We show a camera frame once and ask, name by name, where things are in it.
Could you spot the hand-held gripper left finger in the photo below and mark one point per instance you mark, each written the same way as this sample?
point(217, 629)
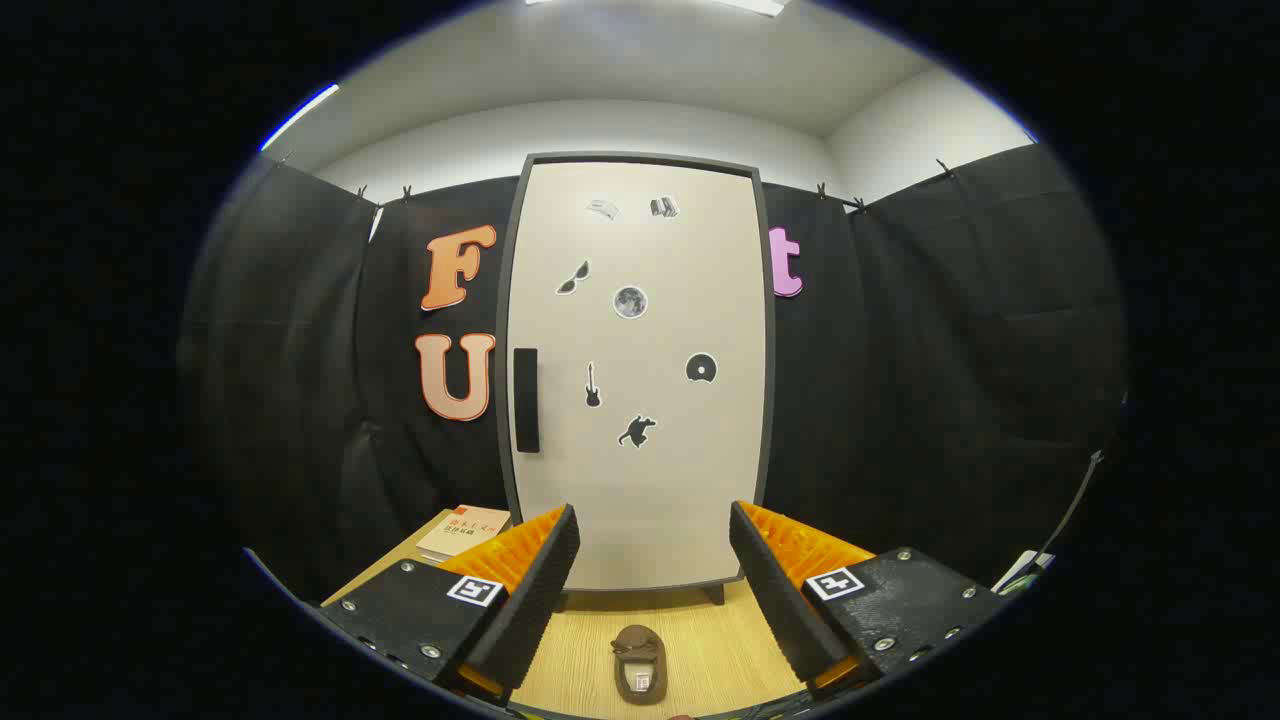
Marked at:
point(535, 600)

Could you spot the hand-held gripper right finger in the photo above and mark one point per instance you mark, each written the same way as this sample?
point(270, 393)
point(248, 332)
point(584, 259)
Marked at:
point(780, 600)

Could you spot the brown fuzzy shoe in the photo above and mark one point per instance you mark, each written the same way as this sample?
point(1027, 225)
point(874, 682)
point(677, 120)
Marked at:
point(640, 645)

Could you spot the dark grey shoe cabinet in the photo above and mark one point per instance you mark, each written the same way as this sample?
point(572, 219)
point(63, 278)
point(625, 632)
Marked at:
point(771, 400)

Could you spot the beige cover book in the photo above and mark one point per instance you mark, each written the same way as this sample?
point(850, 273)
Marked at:
point(470, 530)

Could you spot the white board edge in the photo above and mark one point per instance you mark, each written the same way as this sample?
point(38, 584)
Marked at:
point(1022, 572)

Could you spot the black backdrop cloth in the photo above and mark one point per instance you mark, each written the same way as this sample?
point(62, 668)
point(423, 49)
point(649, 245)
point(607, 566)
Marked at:
point(950, 350)

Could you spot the ceiling strip light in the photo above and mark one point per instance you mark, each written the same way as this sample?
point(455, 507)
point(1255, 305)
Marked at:
point(300, 115)

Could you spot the ceiling panel light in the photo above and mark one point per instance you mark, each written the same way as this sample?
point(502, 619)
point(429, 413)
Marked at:
point(750, 5)

